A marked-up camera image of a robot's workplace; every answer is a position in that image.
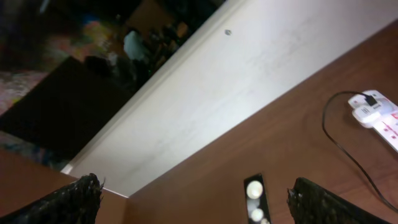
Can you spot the white charger adapter plug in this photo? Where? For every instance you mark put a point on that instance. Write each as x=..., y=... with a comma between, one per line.
x=366, y=114

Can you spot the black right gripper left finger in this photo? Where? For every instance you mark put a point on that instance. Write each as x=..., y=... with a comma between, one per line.
x=75, y=203

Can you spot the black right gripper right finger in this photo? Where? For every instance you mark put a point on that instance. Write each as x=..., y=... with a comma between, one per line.
x=310, y=203

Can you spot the white power strip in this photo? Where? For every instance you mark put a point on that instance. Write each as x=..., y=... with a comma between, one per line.
x=386, y=127

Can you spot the white partition board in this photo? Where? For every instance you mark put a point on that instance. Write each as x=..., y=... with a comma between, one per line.
x=247, y=54

